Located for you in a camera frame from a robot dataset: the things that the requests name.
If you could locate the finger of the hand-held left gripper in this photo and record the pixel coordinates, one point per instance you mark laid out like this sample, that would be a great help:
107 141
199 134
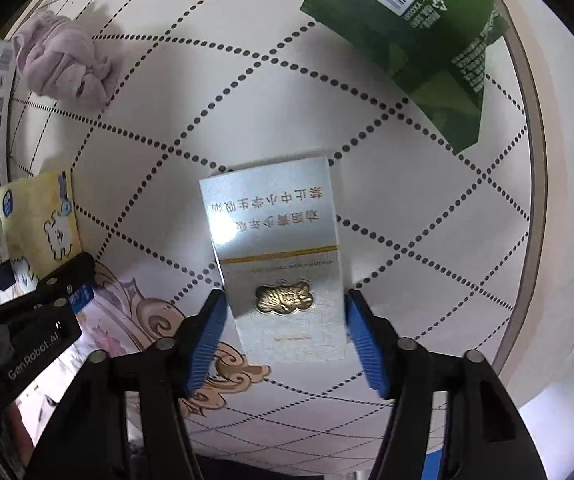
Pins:
69 272

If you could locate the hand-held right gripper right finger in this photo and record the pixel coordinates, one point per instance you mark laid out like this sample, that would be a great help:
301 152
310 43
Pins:
367 345

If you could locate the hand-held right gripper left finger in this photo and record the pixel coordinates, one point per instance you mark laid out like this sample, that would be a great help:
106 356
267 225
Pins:
206 340

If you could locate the white cigarette box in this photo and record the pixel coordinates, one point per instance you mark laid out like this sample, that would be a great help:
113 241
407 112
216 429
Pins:
277 260

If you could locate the yellow tissue pack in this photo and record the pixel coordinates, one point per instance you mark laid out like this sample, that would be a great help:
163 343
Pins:
39 230

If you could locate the round patterned table mat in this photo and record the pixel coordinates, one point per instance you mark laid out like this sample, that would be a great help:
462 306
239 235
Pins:
287 210

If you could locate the pink crumpled cloth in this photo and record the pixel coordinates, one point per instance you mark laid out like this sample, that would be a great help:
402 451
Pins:
62 65

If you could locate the green snack bag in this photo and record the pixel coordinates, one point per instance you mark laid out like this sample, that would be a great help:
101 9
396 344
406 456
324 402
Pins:
417 35

